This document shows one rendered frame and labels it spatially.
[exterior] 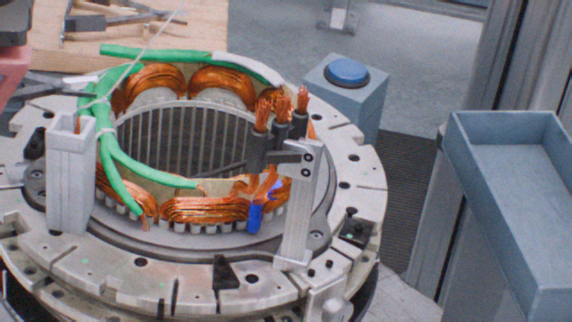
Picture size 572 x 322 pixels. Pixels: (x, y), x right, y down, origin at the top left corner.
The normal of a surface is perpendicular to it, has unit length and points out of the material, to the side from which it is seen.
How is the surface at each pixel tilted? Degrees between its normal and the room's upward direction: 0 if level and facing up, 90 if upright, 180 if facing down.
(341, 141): 0
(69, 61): 90
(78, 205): 90
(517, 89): 90
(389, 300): 0
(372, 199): 0
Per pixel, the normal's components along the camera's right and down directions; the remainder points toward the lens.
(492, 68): -0.72, 0.34
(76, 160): -0.17, 0.57
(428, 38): 0.12, -0.80
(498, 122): 0.17, 0.61
